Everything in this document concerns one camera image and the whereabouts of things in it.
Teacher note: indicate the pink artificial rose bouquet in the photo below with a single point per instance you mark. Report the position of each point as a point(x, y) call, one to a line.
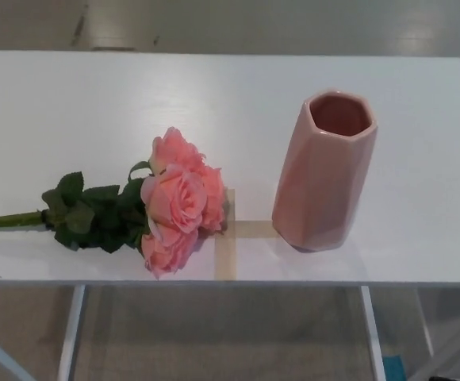
point(174, 198)

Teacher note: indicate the pink faceted ceramic vase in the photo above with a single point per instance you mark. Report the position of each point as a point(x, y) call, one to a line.
point(317, 190)

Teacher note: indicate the short beige tape strip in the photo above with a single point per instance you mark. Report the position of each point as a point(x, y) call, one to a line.
point(254, 229)

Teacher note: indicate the long beige tape strip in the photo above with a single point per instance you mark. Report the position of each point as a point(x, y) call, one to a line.
point(226, 254)

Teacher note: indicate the white table leg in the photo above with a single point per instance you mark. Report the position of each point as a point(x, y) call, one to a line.
point(71, 337)
point(424, 325)
point(372, 337)

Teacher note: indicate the white rear table leg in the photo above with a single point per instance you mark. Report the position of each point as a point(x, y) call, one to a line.
point(424, 325)

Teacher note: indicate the teal floor object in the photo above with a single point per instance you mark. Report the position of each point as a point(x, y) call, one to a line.
point(392, 369)

